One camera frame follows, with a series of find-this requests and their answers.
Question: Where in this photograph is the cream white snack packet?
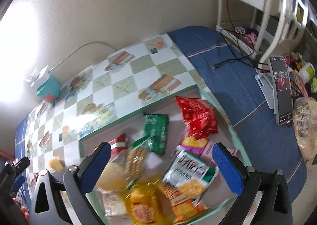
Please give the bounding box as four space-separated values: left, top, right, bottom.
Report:
102 191 127 218

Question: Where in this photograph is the white green cracker packet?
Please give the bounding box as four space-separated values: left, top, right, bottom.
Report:
162 150 219 199

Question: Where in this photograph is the round cookie clear packet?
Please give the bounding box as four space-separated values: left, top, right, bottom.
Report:
125 135 152 190

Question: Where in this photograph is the orange swiss roll snack packet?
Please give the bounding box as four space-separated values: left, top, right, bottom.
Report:
157 182 209 224

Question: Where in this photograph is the yellow bread packet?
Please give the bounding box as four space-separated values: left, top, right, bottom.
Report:
120 183 175 224

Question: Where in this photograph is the red snack packet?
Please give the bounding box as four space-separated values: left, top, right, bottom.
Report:
175 96 218 139

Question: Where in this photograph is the dark green cracker packet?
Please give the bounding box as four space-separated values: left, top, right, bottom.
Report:
144 114 169 156

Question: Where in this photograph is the left hand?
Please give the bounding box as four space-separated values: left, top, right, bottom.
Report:
12 198 30 224

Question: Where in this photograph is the yellow jelly cup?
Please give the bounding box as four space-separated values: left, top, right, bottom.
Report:
49 156 66 172

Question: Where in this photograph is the pink snack packet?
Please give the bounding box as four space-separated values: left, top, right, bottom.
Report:
174 136 218 167

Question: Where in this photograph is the red foil wrapped box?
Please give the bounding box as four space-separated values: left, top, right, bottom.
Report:
93 133 128 163

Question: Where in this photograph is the checkered printed tablecloth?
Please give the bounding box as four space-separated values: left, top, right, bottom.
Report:
15 26 307 201

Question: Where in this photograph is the white tray teal rim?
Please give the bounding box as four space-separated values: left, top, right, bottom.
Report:
79 85 251 224

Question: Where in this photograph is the smartphone on stand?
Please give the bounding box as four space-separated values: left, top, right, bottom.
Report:
269 56 293 125

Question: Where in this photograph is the teal box red sticker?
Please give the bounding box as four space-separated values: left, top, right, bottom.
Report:
36 75 61 103

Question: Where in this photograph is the white phone stand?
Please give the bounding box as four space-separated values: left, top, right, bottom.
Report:
255 73 275 112

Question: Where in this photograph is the plastic bag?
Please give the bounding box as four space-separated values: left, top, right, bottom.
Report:
293 97 317 161

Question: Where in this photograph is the white chair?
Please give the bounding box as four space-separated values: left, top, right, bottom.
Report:
216 0 309 70

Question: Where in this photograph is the black cable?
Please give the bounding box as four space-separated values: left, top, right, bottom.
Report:
211 0 269 72

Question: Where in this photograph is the white power cable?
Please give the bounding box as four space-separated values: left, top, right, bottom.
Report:
48 41 117 73

